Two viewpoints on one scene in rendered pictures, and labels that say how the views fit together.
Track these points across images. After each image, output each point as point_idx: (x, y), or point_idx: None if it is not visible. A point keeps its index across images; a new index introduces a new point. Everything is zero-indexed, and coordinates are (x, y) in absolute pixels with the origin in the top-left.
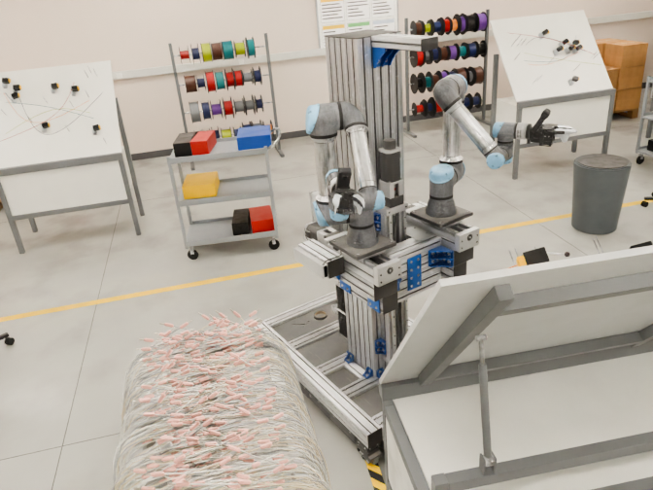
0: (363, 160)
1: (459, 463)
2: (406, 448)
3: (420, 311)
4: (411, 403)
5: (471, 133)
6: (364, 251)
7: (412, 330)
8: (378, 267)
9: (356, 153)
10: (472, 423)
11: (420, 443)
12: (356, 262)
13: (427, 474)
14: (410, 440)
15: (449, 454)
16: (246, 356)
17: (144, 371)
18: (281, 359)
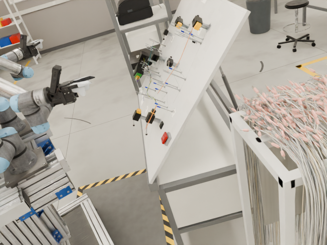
0: (13, 84)
1: (210, 156)
2: (200, 176)
3: (222, 56)
4: (164, 176)
5: (4, 63)
6: (41, 160)
7: (210, 80)
8: (62, 158)
9: (1, 84)
10: (182, 151)
11: (196, 170)
12: (38, 176)
13: (219, 167)
14: (193, 175)
15: (204, 159)
16: (284, 96)
17: (325, 144)
18: (270, 95)
